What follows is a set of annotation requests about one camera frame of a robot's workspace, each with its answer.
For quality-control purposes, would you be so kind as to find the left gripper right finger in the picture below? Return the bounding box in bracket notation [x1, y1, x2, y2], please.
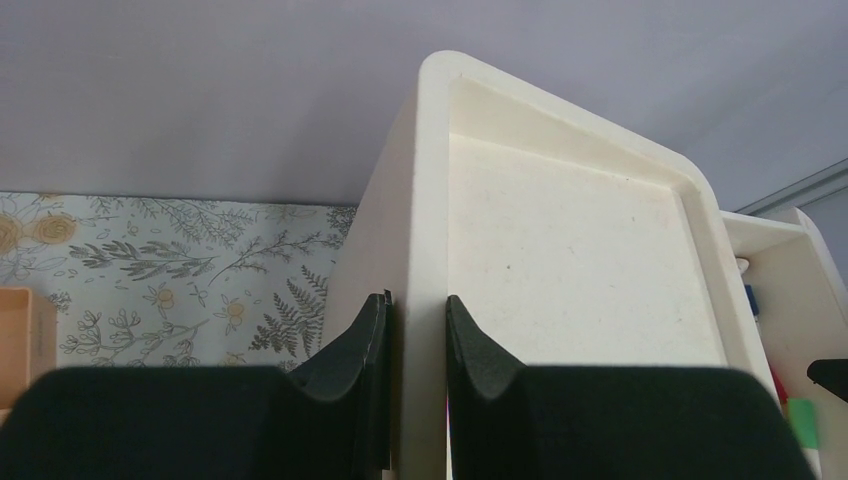
[446, 295, 814, 479]

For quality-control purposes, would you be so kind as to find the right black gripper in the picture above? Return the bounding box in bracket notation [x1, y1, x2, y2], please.
[806, 359, 848, 403]

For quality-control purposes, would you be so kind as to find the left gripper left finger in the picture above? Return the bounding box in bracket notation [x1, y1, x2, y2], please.
[1, 292, 392, 479]

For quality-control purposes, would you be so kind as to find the white top drawer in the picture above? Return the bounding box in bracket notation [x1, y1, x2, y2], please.
[723, 208, 847, 479]

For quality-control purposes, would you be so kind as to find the white three-drawer cabinet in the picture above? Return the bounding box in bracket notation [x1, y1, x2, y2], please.
[323, 51, 774, 479]

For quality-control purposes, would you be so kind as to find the floral table mat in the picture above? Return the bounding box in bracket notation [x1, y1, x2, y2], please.
[1, 192, 355, 370]

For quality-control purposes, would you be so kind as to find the peach plastic file organizer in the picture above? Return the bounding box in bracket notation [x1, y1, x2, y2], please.
[1, 287, 57, 424]

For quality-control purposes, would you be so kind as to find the aluminium corner frame post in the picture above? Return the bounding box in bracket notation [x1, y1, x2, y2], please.
[736, 159, 847, 216]

